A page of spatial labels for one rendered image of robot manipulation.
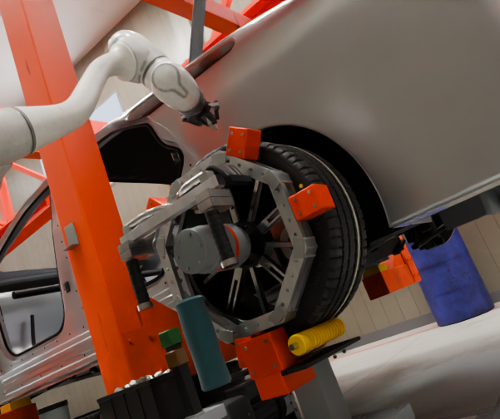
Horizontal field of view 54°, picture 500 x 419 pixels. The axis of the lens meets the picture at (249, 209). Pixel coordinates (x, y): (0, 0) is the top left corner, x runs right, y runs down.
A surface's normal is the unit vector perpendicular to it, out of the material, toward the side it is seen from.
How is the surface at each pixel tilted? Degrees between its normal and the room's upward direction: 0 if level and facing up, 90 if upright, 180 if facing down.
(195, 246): 90
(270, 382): 90
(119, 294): 90
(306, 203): 90
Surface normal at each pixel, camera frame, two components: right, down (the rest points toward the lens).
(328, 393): 0.72, -0.42
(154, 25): -0.56, 0.00
